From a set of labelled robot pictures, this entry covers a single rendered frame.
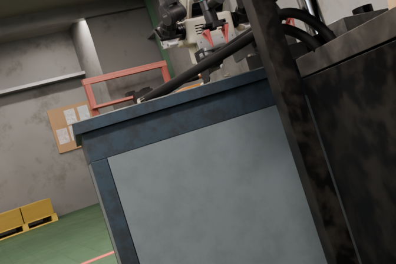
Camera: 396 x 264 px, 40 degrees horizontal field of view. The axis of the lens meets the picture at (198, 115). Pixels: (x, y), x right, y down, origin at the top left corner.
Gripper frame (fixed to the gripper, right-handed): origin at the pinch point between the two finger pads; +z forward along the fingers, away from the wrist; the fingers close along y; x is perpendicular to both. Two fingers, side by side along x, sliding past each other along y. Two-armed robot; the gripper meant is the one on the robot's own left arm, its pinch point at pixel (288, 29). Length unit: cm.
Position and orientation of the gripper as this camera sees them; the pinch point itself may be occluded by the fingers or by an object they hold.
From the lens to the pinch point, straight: 257.0
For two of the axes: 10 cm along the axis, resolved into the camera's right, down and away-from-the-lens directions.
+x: -2.1, 5.7, 8.0
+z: 4.5, 7.8, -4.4
